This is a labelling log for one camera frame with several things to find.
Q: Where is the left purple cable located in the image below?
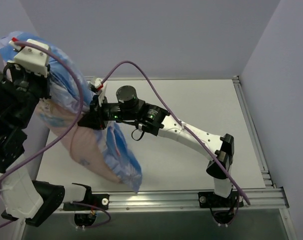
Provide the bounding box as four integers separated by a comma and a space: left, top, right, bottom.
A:
0, 41, 112, 232

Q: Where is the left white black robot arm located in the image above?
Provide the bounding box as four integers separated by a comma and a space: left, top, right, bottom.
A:
0, 63, 93, 227

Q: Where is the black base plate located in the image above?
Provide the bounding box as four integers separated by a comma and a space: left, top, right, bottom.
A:
62, 193, 110, 211
197, 191, 238, 209

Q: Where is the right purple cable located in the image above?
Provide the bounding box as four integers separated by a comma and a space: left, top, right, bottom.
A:
100, 60, 252, 226

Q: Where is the aluminium front rail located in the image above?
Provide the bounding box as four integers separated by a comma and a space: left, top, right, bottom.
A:
14, 188, 296, 240

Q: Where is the pink blue pillowcase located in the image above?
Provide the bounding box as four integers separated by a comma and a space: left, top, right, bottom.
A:
0, 30, 144, 195

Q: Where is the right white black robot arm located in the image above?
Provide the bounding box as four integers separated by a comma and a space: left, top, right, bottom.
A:
78, 85, 235, 207

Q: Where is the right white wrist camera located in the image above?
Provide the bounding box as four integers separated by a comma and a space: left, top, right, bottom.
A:
88, 77, 107, 107

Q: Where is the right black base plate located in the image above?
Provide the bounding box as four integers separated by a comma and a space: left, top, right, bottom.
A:
197, 191, 238, 209

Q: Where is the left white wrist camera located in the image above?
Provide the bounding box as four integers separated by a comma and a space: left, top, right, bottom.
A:
9, 37, 50, 78

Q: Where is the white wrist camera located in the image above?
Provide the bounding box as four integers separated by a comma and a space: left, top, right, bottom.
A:
9, 37, 50, 78
88, 77, 107, 107

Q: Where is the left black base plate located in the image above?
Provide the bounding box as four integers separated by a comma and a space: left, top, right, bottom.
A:
62, 193, 110, 211

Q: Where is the aluminium right side rail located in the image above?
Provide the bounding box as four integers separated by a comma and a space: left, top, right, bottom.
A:
232, 75, 277, 189

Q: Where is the aluminium rail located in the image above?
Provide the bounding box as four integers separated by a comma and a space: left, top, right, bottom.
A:
232, 75, 277, 189
14, 188, 296, 240

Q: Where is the short black cable loop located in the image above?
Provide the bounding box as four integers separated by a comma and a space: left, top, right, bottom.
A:
130, 123, 145, 141

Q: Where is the purple cable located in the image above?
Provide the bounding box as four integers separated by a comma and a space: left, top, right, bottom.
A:
0, 41, 112, 232
100, 60, 252, 226

